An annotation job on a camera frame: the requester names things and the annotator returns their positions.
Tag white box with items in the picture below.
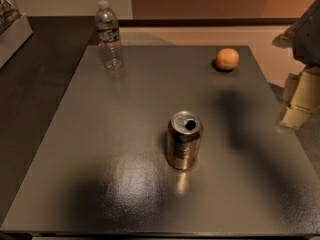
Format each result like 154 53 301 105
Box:
0 0 33 68

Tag orange fruit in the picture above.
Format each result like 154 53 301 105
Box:
216 48 240 71

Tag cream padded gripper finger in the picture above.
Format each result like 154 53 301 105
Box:
279 66 320 129

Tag clear plastic water bottle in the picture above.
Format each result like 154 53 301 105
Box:
95 0 123 70

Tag orange soda can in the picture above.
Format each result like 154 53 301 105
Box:
166 110 203 170

